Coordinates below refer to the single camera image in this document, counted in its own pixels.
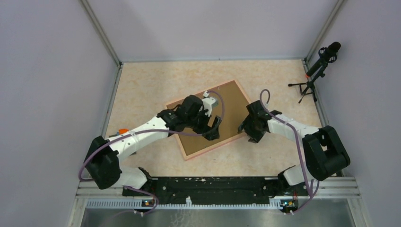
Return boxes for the black microphone tripod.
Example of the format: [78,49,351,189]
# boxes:
[288,67,326,104]

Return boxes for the aluminium rail front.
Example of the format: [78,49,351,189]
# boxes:
[75,177,361,199]

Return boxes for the brown backing board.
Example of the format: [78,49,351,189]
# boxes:
[166,81,250,157]

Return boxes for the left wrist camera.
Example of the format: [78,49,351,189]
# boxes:
[202,91,218,117]

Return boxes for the black microphone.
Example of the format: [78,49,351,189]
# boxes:
[306,42,341,78]

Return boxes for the colourful toy bricks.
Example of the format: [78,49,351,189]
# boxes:
[118,128,129,135]

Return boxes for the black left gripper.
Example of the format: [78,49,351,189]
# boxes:
[186,107,220,140]

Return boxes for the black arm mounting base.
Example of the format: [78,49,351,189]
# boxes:
[142,176,308,205]

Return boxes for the pink wooden picture frame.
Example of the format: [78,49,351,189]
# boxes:
[164,79,253,161]

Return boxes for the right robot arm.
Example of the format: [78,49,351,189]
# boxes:
[238,101,350,195]

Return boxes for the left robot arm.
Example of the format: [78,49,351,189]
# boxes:
[78,91,223,195]

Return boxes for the white cable duct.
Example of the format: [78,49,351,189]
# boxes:
[86,198,295,210]

